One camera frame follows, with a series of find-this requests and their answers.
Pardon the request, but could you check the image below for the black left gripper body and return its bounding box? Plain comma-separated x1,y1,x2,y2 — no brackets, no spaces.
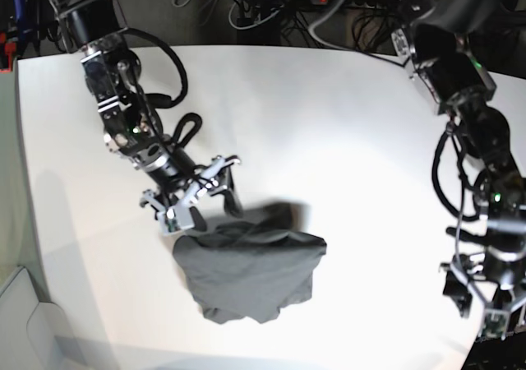
450,238,525,280

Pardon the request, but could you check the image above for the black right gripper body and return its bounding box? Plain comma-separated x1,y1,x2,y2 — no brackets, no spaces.
152,148,234,208

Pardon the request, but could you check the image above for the grey tray corner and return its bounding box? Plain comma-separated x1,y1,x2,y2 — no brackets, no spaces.
1,267,83,369

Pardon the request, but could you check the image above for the red clamp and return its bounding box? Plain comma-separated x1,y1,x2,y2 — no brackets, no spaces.
0,32,17,73

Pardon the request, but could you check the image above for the dark grey t-shirt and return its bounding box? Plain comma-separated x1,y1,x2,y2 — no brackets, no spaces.
172,201,327,325

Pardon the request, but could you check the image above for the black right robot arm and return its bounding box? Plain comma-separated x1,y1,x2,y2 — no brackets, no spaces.
49,0,243,234

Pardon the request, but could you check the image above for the white cable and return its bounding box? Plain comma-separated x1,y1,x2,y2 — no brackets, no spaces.
228,0,284,30

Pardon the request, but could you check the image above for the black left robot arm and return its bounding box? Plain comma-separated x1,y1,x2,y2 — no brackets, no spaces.
391,0,525,321

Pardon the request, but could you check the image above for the blue tool handle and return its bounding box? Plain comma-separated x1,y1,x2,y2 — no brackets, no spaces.
13,0,25,33

